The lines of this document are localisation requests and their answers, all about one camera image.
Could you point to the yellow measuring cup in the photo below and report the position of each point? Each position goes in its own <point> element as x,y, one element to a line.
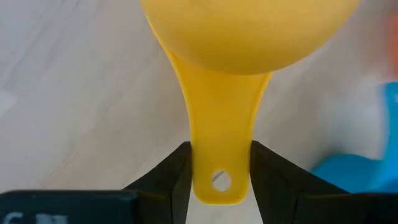
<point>224,118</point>

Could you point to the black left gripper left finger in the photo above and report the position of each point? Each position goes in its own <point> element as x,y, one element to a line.
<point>174,174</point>

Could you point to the light blue measuring cup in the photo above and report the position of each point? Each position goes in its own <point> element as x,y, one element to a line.
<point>357,174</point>

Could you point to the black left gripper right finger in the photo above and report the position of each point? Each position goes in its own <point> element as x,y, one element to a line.
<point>273,183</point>

